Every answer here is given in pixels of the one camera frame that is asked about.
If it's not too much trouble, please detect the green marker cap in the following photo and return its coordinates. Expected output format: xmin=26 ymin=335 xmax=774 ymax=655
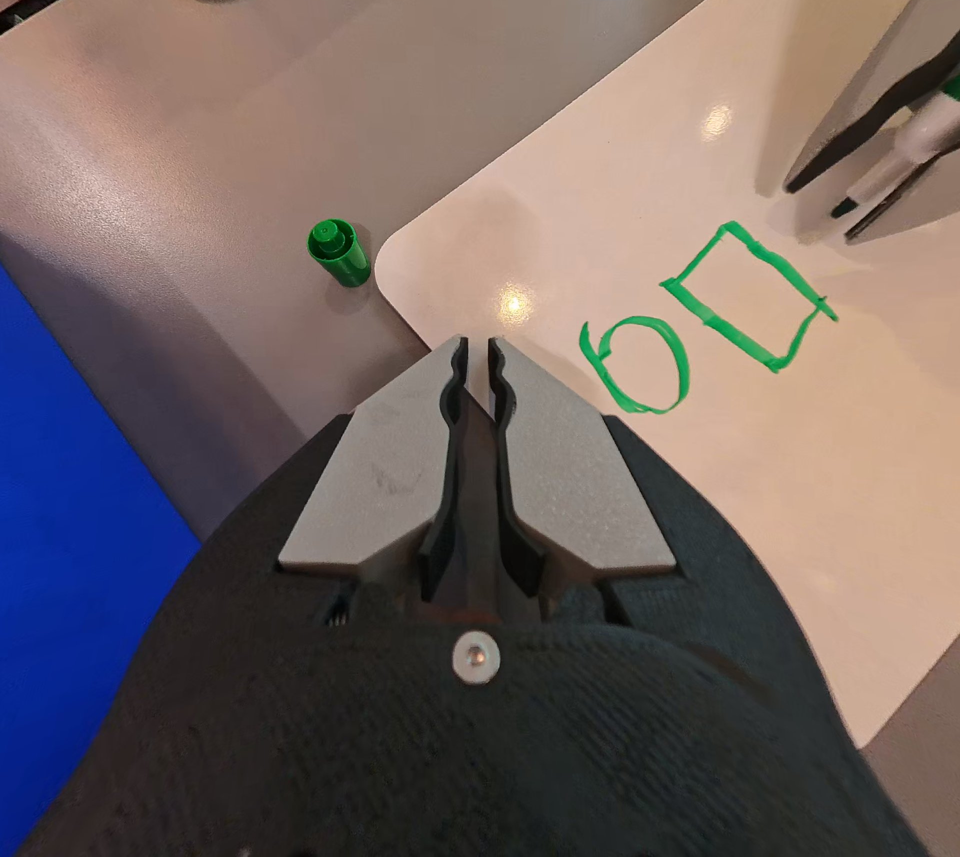
xmin=306 ymin=218 xmax=372 ymax=290

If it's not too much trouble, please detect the blue plastic bin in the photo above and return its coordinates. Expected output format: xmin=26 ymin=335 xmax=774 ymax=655
xmin=0 ymin=260 xmax=205 ymax=857

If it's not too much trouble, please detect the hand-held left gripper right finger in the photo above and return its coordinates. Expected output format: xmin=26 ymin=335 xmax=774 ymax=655
xmin=487 ymin=336 xmax=680 ymax=598

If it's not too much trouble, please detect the white whiteboard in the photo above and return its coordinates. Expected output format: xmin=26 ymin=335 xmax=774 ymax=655
xmin=373 ymin=0 xmax=960 ymax=750

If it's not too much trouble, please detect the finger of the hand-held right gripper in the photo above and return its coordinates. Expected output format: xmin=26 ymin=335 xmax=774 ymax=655
xmin=843 ymin=148 xmax=960 ymax=244
xmin=783 ymin=0 xmax=960 ymax=195

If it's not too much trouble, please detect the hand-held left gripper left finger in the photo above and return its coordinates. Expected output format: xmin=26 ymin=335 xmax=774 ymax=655
xmin=277 ymin=335 xmax=471 ymax=604

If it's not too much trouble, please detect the white green whiteboard marker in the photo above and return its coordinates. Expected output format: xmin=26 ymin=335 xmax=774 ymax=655
xmin=828 ymin=77 xmax=960 ymax=221

